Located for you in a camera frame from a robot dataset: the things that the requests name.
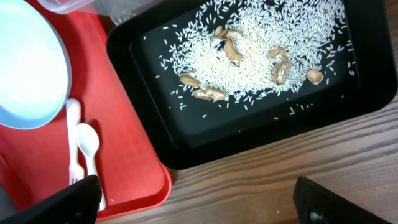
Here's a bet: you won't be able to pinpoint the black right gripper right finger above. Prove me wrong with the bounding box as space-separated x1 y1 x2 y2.
293 176 391 224

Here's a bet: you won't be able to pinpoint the white rice pile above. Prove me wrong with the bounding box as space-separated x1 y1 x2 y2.
144 0 353 119

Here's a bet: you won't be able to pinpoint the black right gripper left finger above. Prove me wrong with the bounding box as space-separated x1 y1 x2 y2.
1 175 102 224

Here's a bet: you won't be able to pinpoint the peanut shells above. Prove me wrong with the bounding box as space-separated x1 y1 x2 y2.
173 26 322 101

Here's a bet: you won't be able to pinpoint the white plastic fork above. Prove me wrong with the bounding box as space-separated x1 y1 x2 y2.
65 98 85 185

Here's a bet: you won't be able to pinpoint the light blue plate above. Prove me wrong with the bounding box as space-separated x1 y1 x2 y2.
1 0 72 129

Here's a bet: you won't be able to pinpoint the white plastic spoon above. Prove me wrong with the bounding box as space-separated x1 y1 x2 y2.
75 123 107 212

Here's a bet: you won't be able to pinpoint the clear plastic bin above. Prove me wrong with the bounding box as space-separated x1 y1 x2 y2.
38 0 163 25

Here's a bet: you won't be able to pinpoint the black waste tray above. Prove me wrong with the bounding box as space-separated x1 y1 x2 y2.
106 1 397 170

